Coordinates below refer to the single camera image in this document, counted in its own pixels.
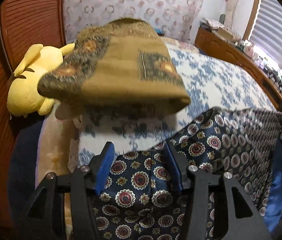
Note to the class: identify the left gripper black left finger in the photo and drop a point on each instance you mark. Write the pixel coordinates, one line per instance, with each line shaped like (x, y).
(44, 214)

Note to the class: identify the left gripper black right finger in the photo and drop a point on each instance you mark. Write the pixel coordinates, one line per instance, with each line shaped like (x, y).
(235, 215)

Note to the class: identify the navy medallion patterned silk garment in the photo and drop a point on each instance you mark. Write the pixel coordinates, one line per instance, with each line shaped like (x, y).
(139, 200)

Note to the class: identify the blue white floral sheet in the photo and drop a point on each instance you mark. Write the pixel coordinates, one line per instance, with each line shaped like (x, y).
(209, 83)

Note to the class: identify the wooden sideboard cabinet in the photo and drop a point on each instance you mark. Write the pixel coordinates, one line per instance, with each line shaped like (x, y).
(213, 46)

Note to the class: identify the yellow plush toy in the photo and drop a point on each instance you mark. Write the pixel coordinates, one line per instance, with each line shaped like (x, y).
(23, 97)

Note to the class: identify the brown patterned folded blanket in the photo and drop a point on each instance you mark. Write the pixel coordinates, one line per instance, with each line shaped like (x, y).
(122, 66)

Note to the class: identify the floral quilted bedspread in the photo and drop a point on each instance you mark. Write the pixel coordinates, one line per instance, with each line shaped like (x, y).
(179, 45)

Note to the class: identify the grey striped window blind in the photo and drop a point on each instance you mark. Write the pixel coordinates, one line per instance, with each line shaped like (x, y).
(267, 30)

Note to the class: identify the pink circle patterned curtain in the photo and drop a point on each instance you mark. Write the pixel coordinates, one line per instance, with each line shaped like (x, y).
(174, 18)

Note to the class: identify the brown louvered wardrobe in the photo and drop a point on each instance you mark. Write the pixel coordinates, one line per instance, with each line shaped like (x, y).
(18, 79)

